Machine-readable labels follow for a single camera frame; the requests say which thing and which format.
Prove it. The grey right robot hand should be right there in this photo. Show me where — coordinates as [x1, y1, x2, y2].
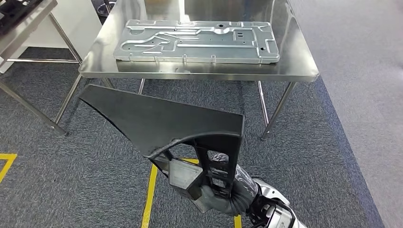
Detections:
[191, 151, 259, 218]

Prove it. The black plastic plate bracket part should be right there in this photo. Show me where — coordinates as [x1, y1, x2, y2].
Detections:
[78, 84, 245, 215]

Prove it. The stainless steel workbench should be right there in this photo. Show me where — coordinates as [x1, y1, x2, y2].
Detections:
[78, 0, 320, 141]

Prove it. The black slotted part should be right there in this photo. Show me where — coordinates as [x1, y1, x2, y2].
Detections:
[0, 0, 44, 35]

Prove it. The aluminium fixture plate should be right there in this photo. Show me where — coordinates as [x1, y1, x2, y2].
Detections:
[113, 19, 281, 65]

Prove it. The chrome round stand base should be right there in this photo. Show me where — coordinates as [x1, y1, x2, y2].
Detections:
[95, 0, 118, 17]

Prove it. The stainless steel side table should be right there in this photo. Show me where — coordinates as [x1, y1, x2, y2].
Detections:
[0, 0, 83, 136]

